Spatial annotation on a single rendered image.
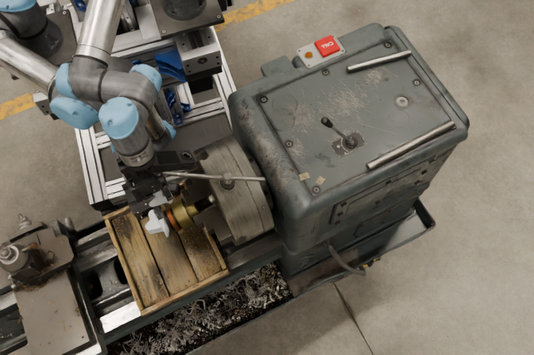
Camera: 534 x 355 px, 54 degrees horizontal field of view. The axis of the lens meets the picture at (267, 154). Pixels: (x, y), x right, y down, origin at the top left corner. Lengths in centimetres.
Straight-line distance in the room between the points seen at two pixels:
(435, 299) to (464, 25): 168
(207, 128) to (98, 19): 153
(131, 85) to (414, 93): 83
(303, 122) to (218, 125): 124
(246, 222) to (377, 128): 45
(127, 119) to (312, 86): 66
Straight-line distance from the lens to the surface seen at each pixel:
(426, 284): 271
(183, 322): 203
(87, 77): 119
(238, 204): 144
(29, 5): 175
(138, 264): 178
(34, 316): 176
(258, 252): 175
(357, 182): 143
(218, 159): 147
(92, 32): 123
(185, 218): 155
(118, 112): 108
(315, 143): 146
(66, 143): 308
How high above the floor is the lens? 256
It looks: 65 degrees down
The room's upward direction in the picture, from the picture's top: 2 degrees counter-clockwise
